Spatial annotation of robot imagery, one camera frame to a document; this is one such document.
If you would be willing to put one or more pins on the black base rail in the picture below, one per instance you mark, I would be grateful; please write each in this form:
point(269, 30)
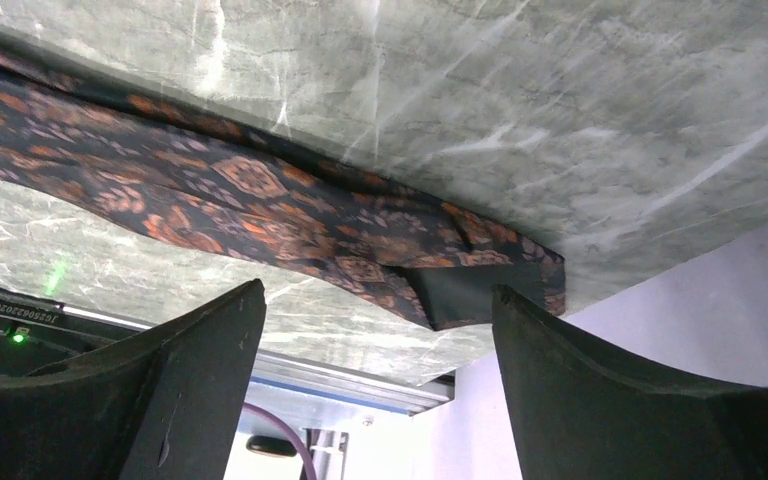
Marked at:
point(35, 332)

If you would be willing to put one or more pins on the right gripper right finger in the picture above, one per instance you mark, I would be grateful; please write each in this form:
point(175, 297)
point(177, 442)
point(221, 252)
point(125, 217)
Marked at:
point(583, 408)

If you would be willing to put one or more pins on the aluminium frame rail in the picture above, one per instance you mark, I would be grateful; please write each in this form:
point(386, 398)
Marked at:
point(347, 386)

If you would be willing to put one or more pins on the dark orange patterned tie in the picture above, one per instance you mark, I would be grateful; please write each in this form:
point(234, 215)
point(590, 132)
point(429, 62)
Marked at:
point(200, 181)

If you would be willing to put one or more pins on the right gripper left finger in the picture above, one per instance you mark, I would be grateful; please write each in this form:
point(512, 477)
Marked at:
point(163, 403)

